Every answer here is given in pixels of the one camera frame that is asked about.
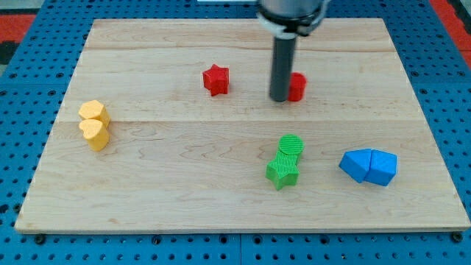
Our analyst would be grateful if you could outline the yellow pentagon block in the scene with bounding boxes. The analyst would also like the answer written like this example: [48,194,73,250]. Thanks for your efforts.
[78,100,111,127]

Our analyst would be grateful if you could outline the red star block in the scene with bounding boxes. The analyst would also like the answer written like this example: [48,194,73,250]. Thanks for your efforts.
[202,64,230,96]

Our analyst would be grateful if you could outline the black cylindrical pointer tool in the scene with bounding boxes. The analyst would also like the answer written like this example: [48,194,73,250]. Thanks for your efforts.
[269,38,297,102]

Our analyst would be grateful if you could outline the green star block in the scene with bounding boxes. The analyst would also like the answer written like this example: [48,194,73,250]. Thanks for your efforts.
[266,150,300,191]

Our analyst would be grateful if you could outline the light wooden board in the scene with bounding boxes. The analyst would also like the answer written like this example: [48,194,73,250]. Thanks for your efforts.
[15,18,470,234]

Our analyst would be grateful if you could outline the blue block left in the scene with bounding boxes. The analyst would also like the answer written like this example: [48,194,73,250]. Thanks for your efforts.
[339,149,372,183]

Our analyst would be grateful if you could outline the yellow heart block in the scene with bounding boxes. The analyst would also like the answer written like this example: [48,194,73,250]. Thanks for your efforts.
[79,119,110,152]

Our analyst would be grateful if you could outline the blue block right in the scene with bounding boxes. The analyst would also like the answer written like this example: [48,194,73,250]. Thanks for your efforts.
[364,149,397,186]

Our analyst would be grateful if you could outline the red rounded block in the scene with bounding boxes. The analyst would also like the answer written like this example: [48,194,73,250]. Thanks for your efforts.
[288,72,307,102]

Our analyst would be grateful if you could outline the blue block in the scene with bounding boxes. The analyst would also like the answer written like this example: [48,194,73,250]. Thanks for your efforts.
[339,149,372,183]
[364,149,397,186]

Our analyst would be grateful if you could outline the green cylinder block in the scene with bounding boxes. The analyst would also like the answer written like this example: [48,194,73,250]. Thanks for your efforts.
[278,134,305,163]

